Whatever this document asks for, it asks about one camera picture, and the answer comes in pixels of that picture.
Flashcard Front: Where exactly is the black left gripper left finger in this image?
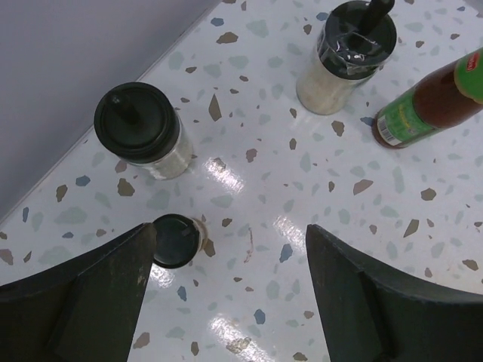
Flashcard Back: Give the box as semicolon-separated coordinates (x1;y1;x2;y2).
1;223;156;361

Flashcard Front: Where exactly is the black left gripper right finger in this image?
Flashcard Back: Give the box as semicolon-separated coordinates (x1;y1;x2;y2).
306;225;482;361

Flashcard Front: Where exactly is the red chili sauce bottle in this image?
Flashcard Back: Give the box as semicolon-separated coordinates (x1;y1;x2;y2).
372;48;482;149

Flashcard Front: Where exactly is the white salt shaker jar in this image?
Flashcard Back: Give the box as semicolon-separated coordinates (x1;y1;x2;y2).
94;82;193;180

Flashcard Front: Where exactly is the white powder shaker jar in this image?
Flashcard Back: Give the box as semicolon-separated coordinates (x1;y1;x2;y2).
296;1;397;115

